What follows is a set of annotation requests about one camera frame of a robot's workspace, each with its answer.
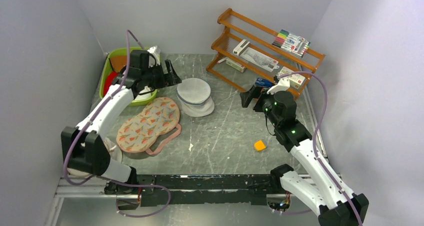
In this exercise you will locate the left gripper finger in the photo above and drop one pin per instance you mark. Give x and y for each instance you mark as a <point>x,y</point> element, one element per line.
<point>169,68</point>
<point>173,80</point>

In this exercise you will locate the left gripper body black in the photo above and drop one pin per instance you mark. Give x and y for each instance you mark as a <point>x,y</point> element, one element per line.
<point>155,78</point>

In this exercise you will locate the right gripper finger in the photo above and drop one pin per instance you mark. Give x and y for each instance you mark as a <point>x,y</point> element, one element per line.
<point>246,98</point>
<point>255,92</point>

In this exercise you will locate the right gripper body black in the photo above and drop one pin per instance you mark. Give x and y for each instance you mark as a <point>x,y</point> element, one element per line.
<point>264,103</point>

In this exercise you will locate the white mesh laundry bag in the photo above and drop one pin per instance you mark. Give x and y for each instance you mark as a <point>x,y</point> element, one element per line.
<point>195,97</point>

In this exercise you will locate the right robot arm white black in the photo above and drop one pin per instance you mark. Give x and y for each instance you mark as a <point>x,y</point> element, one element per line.
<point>330,199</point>

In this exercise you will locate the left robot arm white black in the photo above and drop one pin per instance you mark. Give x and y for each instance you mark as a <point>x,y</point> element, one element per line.
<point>83,149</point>

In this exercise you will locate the white folded garment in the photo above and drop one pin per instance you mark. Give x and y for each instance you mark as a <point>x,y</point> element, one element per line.
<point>145,95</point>

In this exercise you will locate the green plastic basket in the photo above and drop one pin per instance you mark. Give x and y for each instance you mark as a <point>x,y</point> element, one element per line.
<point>107,69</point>

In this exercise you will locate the grey printed flat packet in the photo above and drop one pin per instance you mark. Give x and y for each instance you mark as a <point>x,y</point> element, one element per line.
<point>259,59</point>

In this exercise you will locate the floral fabric pad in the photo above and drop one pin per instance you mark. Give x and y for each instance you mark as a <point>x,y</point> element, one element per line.
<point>152,129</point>

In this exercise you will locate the small green white box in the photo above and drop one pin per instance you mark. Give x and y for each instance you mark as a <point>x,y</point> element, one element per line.
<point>237,66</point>

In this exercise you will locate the white red box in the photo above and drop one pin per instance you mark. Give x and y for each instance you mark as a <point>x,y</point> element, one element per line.
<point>296,80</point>

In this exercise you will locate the orange brown cloth item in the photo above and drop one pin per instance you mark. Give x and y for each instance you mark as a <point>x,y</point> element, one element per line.
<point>117,63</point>

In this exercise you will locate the red cloth item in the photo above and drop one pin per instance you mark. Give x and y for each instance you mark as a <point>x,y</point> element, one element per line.
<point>112,75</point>

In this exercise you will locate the small orange block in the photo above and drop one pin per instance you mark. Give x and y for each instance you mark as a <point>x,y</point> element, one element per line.
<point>260,146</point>

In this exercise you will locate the white pink marker pen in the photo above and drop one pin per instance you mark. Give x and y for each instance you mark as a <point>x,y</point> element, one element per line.
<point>222,60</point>

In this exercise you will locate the wooden two-tier shelf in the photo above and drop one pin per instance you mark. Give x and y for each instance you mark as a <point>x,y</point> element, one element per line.
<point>237,27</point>

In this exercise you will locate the white black stapler box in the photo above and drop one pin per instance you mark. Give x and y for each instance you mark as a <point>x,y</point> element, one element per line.
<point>241,47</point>

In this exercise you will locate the coloured marker pen pack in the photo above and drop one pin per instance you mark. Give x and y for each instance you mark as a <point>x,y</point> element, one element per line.
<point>291,43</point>

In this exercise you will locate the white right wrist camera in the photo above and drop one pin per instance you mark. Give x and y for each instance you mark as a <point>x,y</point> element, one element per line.
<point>282,85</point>

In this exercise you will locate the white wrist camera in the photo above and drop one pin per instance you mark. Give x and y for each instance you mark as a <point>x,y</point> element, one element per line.
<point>154,56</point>
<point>282,85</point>

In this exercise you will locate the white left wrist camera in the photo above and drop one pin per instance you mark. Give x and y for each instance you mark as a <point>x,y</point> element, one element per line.
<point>154,56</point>

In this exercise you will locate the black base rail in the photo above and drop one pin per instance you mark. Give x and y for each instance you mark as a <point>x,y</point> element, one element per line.
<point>255,189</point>

